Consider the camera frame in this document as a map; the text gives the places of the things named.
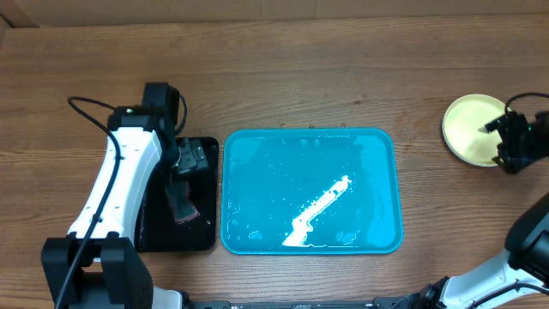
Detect yellow plate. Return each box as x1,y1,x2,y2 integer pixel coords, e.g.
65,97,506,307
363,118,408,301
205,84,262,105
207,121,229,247
442,94,505,167

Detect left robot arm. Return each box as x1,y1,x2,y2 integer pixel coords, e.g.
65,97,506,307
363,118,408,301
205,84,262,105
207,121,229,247
41,106,187,308

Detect teal plastic tray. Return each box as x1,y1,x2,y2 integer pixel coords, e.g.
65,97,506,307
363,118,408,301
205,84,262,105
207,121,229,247
220,128,404,255

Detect black water tray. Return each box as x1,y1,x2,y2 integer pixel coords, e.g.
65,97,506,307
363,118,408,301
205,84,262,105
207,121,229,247
136,137,219,252

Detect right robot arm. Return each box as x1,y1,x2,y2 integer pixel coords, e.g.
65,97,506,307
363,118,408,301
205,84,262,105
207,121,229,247
407,111,548,308

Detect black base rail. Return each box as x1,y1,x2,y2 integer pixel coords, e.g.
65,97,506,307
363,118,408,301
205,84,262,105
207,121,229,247
184,294,417,309

